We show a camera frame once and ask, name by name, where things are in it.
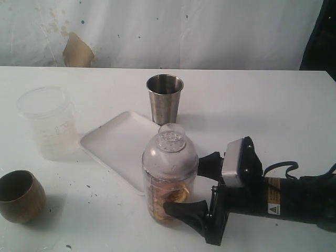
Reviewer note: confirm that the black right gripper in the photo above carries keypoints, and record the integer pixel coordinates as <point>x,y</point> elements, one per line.
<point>248,200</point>

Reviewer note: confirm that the clear plastic shaker jar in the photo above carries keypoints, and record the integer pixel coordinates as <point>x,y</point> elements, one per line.
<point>149,180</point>

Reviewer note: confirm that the clear plastic dome lid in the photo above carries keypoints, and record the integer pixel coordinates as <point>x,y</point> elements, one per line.
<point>170,155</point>

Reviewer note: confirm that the stainless steel cup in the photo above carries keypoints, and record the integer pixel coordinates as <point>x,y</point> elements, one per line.
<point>164,94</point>

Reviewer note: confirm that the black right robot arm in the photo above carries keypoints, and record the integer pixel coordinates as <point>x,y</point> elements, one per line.
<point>308,199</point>

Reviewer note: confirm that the gold coins in jar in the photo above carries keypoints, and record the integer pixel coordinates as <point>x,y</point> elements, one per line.
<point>162,193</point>

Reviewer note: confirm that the white rectangular tray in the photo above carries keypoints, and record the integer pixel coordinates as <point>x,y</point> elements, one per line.
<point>118,145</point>

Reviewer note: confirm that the translucent plastic measuring cup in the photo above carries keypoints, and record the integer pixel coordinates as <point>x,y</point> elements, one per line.
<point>50,114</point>

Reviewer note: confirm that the white backdrop sheet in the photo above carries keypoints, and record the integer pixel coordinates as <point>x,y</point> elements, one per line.
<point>267,35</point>

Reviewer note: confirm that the brass gold cup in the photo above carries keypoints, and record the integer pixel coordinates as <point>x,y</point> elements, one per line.
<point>22,197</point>

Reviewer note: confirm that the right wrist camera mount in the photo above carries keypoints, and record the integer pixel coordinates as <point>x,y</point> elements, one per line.
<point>242,167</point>

